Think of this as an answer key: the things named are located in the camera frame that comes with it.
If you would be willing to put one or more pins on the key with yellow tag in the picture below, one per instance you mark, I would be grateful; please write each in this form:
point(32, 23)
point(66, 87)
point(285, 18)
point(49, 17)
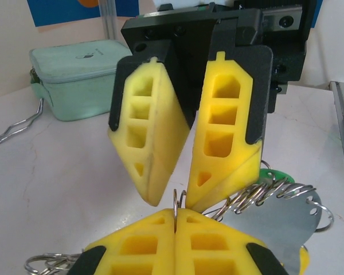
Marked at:
point(304, 260)

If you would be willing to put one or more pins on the green key tag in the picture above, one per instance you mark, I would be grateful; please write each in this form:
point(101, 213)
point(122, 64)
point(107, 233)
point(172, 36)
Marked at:
point(278, 175)

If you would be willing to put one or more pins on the metal key holder plate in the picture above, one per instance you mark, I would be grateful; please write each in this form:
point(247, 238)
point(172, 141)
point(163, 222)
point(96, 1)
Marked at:
point(275, 229)

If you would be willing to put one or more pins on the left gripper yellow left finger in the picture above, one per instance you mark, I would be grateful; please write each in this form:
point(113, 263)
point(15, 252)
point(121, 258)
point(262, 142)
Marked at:
point(149, 229)

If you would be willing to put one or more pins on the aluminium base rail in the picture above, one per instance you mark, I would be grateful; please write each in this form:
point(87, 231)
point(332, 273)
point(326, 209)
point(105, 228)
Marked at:
point(342, 97)

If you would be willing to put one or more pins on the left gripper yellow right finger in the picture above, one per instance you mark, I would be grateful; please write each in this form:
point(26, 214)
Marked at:
point(212, 229)

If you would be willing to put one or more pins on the mint green zip pouch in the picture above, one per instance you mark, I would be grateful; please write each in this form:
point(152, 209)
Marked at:
point(74, 71)

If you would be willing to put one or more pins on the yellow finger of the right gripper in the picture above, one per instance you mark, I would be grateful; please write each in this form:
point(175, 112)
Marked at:
point(160, 143)
point(240, 166)

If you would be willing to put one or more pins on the aluminium frame post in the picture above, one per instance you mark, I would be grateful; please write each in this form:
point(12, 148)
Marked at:
point(107, 17)

